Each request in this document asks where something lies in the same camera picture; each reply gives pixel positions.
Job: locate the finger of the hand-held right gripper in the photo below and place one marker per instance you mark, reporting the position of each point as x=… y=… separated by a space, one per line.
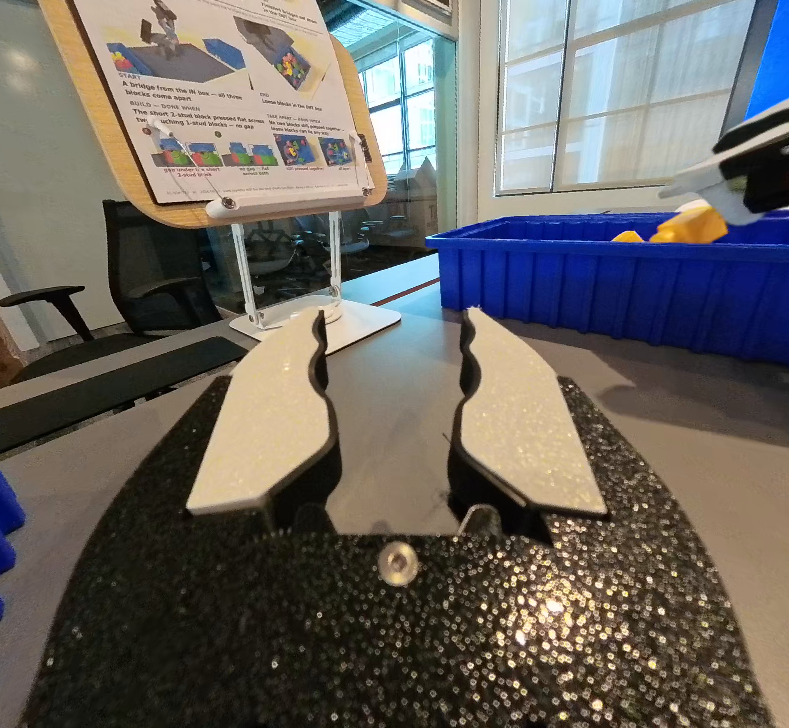
x=755 y=127
x=702 y=180

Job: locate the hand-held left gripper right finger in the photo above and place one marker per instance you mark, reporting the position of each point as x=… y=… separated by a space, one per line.
x=524 y=438

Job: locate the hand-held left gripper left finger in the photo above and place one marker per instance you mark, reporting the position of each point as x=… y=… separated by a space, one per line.
x=265 y=432

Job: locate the yellow one-stud block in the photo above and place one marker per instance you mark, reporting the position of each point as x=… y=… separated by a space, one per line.
x=693 y=227

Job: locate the blue plastic bin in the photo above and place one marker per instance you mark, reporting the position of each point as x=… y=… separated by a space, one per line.
x=585 y=284
x=7 y=512

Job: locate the blue screen monitor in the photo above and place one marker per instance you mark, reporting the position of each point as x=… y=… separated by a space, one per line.
x=773 y=62

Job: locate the instruction sheet on stand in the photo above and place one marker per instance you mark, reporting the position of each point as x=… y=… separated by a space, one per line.
x=345 y=324

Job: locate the large paned window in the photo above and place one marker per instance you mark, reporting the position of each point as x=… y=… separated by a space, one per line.
x=616 y=62

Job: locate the black rectangular mat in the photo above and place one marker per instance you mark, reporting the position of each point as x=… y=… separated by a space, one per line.
x=92 y=389

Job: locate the black office chair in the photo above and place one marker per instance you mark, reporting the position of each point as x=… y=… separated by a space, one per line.
x=148 y=272

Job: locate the printed instruction sheet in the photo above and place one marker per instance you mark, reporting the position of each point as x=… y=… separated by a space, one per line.
x=203 y=74

